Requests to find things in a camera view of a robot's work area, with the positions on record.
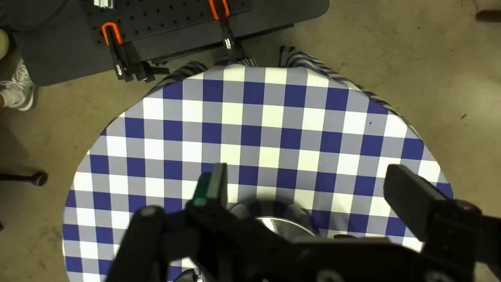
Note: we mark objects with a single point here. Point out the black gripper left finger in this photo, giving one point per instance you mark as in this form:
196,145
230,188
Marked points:
212,188

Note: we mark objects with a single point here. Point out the dark grey work table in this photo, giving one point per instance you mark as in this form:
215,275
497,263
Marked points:
57,56

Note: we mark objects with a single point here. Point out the black caster leg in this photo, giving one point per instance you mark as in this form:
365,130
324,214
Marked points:
25,178

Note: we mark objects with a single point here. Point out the orange black bar clamp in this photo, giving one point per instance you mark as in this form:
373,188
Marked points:
226,25
116,44

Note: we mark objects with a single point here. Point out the white sneaker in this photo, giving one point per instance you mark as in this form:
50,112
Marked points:
17,86

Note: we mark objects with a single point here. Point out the black perforated mounting board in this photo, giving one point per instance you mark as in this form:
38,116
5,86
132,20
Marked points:
166,15

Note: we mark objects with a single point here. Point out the glass pot lid black knob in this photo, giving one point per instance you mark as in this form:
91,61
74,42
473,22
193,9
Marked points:
285,227

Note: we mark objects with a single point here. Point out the blue white checkered tablecloth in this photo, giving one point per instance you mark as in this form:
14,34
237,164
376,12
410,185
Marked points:
271,119

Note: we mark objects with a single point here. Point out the small white teal item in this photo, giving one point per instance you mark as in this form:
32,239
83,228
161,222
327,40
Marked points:
104,1

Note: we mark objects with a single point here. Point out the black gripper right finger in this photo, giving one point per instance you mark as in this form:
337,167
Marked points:
417,196

